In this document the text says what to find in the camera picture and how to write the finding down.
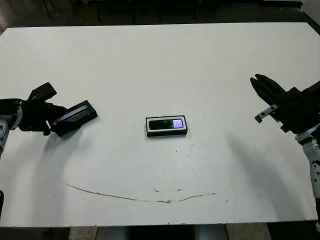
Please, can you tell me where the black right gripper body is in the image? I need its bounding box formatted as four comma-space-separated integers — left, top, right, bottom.
254, 86, 320, 136

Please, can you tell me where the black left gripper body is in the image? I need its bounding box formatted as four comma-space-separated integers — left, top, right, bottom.
18, 98, 55, 136

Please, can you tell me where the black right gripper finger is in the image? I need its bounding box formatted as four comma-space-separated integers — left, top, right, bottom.
250, 76, 283, 109
254, 73, 291, 101

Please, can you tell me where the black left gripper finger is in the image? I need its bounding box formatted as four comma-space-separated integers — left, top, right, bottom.
46, 103, 69, 115
48, 119, 63, 137

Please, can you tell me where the black box lid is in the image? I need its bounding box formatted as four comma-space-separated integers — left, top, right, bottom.
51, 99, 99, 138

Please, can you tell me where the black box base white insert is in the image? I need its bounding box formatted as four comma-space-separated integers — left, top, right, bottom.
144, 114, 190, 139

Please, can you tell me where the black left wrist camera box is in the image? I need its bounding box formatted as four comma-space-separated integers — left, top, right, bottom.
27, 82, 58, 102

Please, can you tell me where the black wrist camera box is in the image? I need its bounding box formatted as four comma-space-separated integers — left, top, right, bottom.
27, 82, 58, 102
301, 80, 320, 100

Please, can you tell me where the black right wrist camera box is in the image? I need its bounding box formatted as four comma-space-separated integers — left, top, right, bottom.
301, 80, 320, 100

